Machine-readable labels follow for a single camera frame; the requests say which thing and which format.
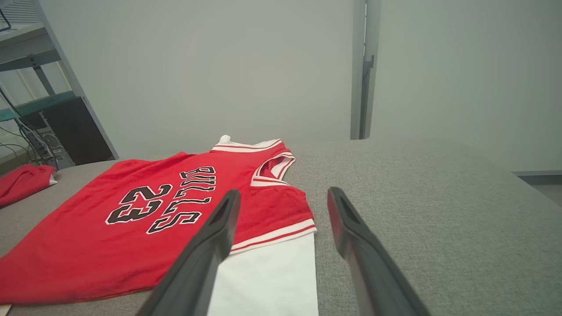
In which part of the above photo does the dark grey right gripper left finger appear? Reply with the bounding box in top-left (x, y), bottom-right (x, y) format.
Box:
top-left (136, 189), bottom-right (241, 316)

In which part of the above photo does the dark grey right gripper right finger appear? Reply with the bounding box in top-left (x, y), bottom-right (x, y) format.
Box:
top-left (327, 187), bottom-right (431, 316)

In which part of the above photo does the red Bulls 23 jersey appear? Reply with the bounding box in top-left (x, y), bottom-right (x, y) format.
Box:
top-left (0, 135), bottom-right (319, 316)

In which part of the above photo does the plain red folded garment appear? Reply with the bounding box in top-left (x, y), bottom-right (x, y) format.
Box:
top-left (0, 164), bottom-right (58, 207)

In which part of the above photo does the black panel beside computer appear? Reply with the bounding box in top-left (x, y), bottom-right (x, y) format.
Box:
top-left (41, 97), bottom-right (115, 166)

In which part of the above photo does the silver computer tower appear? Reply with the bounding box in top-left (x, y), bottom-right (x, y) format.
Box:
top-left (25, 126), bottom-right (66, 168)

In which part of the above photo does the metal shelf with teal edge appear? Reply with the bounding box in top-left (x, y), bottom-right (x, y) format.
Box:
top-left (0, 0), bottom-right (120, 167)

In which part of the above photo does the grey wall post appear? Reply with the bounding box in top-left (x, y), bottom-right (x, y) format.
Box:
top-left (350, 0), bottom-right (382, 140)

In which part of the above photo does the black cable bundle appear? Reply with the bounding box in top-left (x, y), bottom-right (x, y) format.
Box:
top-left (0, 86), bottom-right (58, 169)

